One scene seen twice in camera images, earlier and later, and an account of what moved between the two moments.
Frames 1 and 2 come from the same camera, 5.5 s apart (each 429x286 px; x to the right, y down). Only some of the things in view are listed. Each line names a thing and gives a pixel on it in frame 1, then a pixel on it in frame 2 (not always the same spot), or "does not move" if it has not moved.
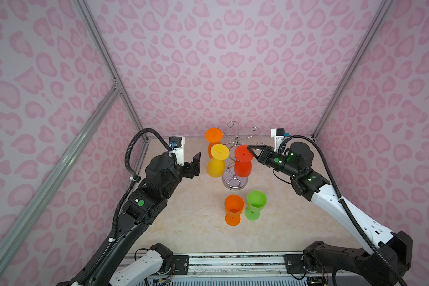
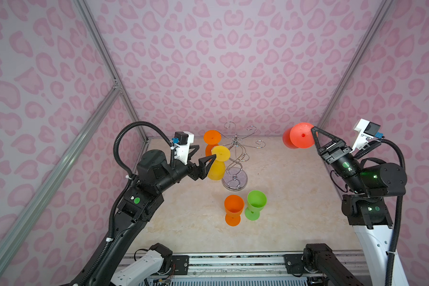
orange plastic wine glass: (234, 205) does not move
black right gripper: (266, 155) to (336, 149)
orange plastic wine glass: (213, 136) does not move
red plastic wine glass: (243, 161) to (298, 136)
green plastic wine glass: (256, 201) does not move
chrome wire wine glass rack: (229, 181) does not move
